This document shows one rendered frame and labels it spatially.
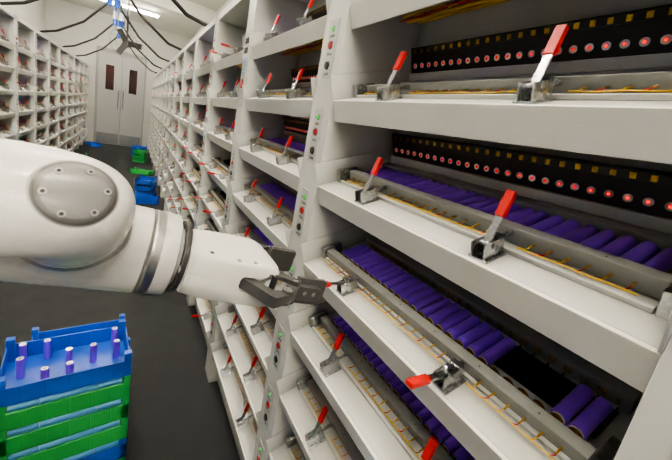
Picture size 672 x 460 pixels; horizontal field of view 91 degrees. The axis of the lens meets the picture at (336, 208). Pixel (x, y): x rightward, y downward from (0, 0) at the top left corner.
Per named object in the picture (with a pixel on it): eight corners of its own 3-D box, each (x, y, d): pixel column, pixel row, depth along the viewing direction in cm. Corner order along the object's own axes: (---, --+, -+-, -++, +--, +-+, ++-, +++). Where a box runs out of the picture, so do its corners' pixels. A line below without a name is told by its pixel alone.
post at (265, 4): (208, 382, 157) (260, -27, 120) (204, 369, 165) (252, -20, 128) (249, 373, 168) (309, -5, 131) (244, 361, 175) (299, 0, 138)
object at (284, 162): (302, 194, 85) (295, 140, 80) (240, 158, 135) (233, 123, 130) (366, 177, 94) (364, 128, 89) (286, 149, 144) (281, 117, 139)
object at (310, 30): (329, 36, 77) (323, -35, 72) (252, 59, 127) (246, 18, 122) (396, 34, 86) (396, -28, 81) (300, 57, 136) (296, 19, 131)
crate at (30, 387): (-6, 409, 85) (-7, 383, 83) (7, 360, 100) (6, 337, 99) (131, 375, 104) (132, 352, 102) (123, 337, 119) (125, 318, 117)
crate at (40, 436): (-4, 459, 88) (-5, 435, 87) (8, 404, 104) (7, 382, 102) (128, 417, 107) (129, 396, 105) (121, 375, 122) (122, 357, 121)
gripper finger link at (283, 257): (239, 256, 47) (281, 263, 50) (246, 265, 44) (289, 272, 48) (247, 235, 46) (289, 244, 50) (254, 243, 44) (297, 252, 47)
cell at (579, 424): (611, 415, 40) (582, 445, 37) (594, 403, 41) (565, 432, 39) (614, 404, 39) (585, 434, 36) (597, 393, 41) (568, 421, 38)
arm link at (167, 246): (131, 268, 37) (160, 271, 39) (131, 309, 30) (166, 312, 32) (154, 199, 37) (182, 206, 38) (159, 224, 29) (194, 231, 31)
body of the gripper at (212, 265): (153, 265, 39) (243, 277, 45) (158, 312, 31) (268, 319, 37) (173, 206, 38) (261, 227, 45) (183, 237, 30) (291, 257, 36)
